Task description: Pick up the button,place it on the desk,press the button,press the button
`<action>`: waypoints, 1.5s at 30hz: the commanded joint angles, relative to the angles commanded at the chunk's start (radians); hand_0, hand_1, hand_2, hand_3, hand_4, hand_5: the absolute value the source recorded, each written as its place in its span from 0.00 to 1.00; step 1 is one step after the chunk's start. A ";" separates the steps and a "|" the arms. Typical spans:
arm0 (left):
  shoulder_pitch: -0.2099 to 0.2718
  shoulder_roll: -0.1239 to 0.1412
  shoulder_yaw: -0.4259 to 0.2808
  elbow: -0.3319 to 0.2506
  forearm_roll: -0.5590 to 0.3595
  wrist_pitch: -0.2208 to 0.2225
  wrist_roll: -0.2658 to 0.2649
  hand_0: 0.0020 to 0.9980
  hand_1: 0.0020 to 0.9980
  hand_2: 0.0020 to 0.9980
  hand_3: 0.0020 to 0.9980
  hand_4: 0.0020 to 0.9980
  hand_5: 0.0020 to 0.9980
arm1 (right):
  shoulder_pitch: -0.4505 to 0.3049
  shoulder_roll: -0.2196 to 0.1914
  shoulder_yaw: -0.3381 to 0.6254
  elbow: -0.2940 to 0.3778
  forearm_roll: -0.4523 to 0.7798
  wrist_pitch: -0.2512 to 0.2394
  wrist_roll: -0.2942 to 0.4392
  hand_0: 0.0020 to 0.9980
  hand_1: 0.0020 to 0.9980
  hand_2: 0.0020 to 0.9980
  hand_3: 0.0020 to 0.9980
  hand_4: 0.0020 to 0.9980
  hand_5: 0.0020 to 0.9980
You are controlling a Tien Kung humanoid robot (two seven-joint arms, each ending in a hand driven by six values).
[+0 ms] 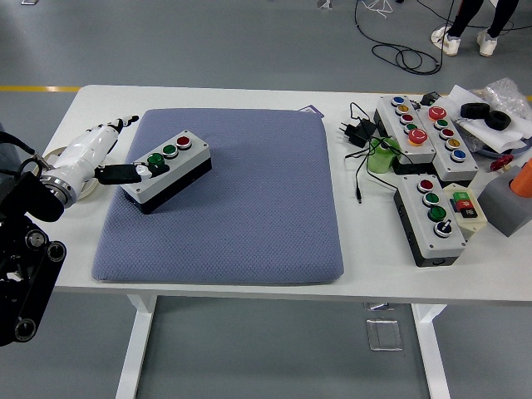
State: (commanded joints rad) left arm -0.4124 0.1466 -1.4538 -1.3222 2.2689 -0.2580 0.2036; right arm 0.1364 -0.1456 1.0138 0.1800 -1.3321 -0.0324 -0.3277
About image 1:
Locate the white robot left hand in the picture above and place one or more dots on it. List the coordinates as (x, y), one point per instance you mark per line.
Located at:
(87, 149)

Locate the grey four-button control box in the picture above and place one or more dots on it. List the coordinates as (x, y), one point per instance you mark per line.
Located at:
(183, 160)
(436, 249)

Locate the grey five-button control box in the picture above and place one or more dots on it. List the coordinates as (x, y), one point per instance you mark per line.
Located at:
(455, 170)
(390, 116)

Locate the white plastic dish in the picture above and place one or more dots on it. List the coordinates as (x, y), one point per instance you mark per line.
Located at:
(89, 191)

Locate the blue-grey fabric mat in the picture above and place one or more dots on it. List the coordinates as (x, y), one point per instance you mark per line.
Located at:
(249, 249)

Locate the white table leg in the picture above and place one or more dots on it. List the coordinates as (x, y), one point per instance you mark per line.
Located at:
(432, 361)
(137, 353)

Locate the purple-edged card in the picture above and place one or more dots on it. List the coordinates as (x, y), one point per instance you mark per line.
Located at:
(311, 110)

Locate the black power adapter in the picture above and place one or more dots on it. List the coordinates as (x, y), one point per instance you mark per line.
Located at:
(357, 132)

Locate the white floor object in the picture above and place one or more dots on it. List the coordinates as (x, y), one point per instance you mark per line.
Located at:
(324, 3)

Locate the green plastic cup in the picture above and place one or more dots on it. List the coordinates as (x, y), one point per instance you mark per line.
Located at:
(380, 162)

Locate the small black device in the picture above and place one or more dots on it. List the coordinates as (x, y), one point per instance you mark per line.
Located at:
(428, 99)

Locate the clear floor plate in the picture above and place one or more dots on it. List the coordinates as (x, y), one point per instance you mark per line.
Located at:
(384, 334)

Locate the person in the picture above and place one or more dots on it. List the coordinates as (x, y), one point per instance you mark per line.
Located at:
(461, 16)

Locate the white paper sheet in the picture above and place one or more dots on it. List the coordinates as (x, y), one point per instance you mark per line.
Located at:
(498, 139)

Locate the red valve knob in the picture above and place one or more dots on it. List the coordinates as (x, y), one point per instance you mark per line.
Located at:
(500, 162)

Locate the grey block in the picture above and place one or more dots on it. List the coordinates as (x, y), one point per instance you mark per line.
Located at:
(503, 208)

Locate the clear bubble wrap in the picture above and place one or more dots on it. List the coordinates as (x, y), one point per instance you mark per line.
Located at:
(505, 93)

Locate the orange cylinder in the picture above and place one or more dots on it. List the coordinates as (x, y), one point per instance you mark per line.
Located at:
(523, 183)

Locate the cream three-button switch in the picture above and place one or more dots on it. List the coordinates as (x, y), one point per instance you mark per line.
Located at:
(474, 224)

